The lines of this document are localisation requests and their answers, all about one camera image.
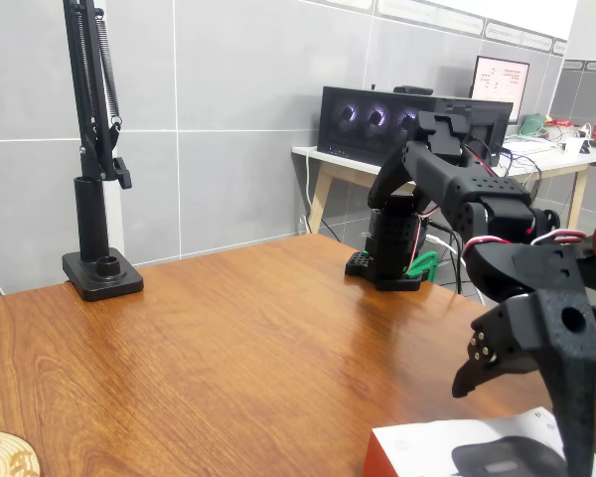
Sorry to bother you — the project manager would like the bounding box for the computer monitor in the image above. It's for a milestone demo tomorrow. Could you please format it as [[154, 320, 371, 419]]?
[[469, 55, 531, 125]]

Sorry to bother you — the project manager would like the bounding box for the orange white mouse box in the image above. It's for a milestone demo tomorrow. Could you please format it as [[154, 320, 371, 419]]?
[[361, 405, 596, 477]]

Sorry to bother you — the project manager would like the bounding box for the black stand pole base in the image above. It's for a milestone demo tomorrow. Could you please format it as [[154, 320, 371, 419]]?
[[62, 176, 145, 303]]

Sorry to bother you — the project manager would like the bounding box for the white paper stack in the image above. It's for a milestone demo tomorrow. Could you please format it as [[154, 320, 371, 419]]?
[[501, 136, 555, 154]]

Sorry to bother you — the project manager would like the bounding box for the white table with wooden legs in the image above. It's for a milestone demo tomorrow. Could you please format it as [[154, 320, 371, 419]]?
[[290, 143, 596, 259]]

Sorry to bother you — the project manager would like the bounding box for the round wooden coaster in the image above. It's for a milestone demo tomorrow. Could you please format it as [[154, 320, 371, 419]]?
[[0, 429, 42, 477]]

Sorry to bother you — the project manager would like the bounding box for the black cable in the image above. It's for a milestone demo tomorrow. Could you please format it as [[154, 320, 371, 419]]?
[[429, 221, 466, 297]]

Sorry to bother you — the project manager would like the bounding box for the green plastic clamp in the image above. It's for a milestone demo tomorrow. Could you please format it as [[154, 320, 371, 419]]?
[[401, 250, 439, 285]]

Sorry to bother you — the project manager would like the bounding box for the green bag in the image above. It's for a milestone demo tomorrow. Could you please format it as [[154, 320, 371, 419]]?
[[520, 113, 548, 136]]

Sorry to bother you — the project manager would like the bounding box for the black computer case with fans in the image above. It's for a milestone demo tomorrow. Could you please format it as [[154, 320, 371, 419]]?
[[316, 85, 514, 168]]

